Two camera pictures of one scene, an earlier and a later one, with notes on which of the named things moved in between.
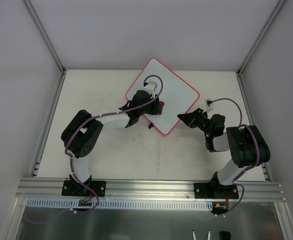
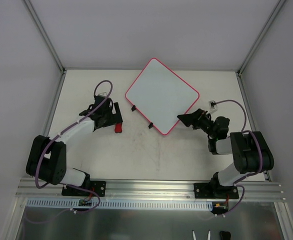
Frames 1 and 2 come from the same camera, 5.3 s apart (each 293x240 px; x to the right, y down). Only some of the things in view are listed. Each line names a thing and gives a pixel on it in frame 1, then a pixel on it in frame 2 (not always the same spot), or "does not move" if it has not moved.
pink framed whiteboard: x=177 y=98 does not move
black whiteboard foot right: x=151 y=125 does not move
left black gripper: x=155 y=106 → x=110 y=117
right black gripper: x=194 y=120 does not move
